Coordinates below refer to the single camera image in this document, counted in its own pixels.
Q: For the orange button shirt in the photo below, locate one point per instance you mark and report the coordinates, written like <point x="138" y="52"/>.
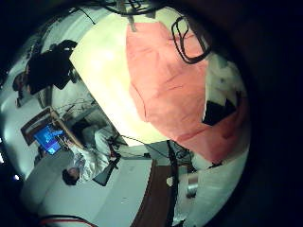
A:
<point x="170" y="94"/>

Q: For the silver metal cylinder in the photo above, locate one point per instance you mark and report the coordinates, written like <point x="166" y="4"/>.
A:
<point x="192" y="186"/>

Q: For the person in white shirt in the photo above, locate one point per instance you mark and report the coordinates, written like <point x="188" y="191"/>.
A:
<point x="91" y="151"/>

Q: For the person in black shirt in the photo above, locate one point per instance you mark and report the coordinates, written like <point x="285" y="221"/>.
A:
<point x="50" y="66"/>

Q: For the blue lit computer monitor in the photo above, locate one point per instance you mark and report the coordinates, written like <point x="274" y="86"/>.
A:
<point x="47" y="138"/>

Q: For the wooden monitor desk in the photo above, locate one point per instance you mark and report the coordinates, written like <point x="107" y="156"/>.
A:
<point x="38" y="118"/>

